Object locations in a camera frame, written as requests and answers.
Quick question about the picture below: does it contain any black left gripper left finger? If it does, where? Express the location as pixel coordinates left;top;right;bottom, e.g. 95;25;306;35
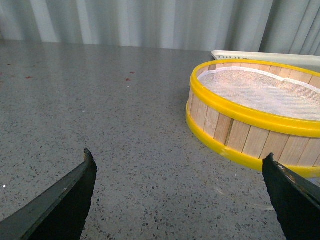
0;148;97;240

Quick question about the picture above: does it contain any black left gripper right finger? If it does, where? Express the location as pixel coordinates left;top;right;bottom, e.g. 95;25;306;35
262;153;320;240

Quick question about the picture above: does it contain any cream rectangular bear tray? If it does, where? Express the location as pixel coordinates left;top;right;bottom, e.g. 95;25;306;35
211;50;320;73

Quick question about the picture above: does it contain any yellow rimmed wooden steamer basket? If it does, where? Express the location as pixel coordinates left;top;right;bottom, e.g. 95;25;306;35
186;59;320;178

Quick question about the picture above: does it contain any white mesh steamer liner cloth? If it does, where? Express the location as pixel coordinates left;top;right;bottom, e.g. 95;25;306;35
197;66;320;121

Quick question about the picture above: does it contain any grey pleated curtain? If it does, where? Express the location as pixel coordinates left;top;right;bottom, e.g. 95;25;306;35
0;0;320;56

